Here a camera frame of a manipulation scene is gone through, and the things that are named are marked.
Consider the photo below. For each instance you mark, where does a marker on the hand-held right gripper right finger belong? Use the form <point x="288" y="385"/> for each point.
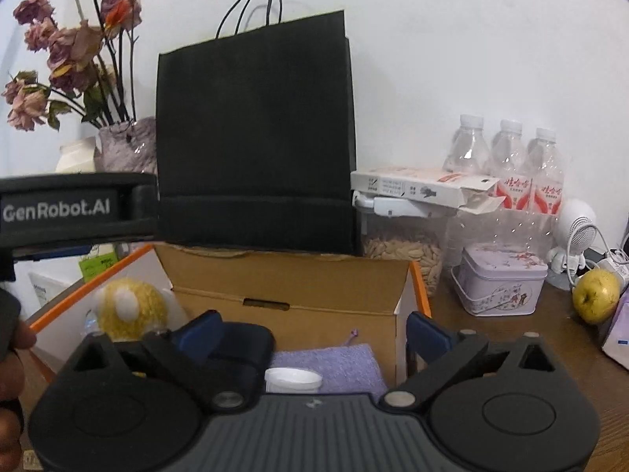
<point x="432" y="337"/>

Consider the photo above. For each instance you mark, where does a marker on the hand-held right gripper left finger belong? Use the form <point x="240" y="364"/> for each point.
<point x="195" y="333"/>

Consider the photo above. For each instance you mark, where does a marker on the dark blue case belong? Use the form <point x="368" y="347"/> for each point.
<point x="245" y="339"/>

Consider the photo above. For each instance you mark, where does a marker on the yellow plush toy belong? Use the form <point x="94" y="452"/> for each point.
<point x="142" y="315"/>

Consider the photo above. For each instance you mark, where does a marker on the purple towel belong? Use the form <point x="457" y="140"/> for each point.
<point x="339" y="364"/>

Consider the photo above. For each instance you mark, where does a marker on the white round lid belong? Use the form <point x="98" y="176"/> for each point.
<point x="292" y="379"/>

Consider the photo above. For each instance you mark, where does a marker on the red cardboard box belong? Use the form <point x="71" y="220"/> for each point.
<point x="295" y="285"/>

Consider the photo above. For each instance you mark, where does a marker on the person's left hand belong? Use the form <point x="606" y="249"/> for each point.
<point x="12" y="378"/>

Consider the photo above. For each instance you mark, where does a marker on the white green milk carton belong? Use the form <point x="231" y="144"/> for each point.
<point x="76" y="157"/>

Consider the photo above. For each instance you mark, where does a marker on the purple textured vase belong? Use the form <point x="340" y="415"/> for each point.
<point x="128" y="147"/>

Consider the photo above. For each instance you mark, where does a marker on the pale purple tin box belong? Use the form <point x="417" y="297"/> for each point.
<point x="496" y="285"/>

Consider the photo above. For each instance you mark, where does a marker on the clear seed container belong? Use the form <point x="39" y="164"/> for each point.
<point x="403" y="255"/>

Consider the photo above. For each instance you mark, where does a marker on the white board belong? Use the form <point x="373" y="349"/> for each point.
<point x="45" y="291"/>

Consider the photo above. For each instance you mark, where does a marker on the clear plastic bottle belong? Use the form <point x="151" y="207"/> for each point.
<point x="91" y="323"/>

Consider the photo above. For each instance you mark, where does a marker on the flat white carton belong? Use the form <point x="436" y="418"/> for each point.
<point x="408" y="187"/>

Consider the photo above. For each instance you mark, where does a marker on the dried pink flower bouquet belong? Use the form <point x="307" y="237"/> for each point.
<point x="73" y="44"/>

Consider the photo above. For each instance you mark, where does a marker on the green apple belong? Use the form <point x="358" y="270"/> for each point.
<point x="595" y="297"/>

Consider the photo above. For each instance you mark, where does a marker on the small white fan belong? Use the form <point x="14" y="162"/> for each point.
<point x="576" y="221"/>

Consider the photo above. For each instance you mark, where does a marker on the purple tissue pack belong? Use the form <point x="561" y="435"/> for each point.
<point x="619" y="334"/>

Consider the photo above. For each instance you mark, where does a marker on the black paper bag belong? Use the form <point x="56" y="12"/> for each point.
<point x="255" y="132"/>

